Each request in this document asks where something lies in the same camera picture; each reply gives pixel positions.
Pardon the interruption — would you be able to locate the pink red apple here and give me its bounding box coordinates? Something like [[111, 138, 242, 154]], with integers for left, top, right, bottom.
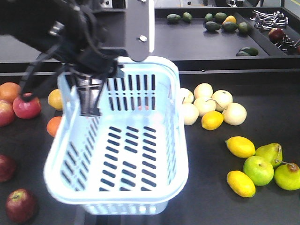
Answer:
[[0, 99, 16, 127]]

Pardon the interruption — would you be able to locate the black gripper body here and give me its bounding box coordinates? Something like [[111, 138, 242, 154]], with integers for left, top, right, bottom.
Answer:
[[68, 47, 122, 80]]

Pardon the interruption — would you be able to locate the small orange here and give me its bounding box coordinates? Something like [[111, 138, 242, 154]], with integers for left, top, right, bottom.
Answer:
[[46, 116, 62, 137]]

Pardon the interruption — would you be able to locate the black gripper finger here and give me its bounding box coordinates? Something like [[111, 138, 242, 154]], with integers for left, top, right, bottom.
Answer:
[[76, 77, 103, 116]]

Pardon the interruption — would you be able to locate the black wooden produce display stand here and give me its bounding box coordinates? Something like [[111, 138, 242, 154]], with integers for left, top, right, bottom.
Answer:
[[0, 8, 300, 225]]

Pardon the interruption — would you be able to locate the light blue plastic basket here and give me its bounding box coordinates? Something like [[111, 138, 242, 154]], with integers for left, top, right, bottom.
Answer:
[[44, 56, 188, 215]]

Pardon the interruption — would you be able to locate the yellow lemon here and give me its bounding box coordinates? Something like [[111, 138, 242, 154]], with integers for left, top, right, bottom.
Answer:
[[201, 111, 224, 131], [227, 170, 256, 198], [225, 136, 256, 158]]

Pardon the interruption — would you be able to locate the robot arm with black sleeve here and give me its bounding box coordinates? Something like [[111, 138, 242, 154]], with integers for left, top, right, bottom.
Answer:
[[0, 0, 113, 71]]

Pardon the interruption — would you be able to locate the yellow round fruit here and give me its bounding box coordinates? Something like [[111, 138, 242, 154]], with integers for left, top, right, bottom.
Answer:
[[48, 89, 63, 111]]

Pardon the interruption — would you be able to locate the large orange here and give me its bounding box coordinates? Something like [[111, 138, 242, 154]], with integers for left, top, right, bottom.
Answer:
[[0, 82, 21, 104]]

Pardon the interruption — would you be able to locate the dark red apple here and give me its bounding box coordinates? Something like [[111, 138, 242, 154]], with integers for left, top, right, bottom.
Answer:
[[6, 188, 38, 224], [0, 154, 17, 183]]

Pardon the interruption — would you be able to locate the green apple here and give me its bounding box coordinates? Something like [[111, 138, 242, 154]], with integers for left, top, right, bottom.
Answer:
[[243, 156, 274, 186]]

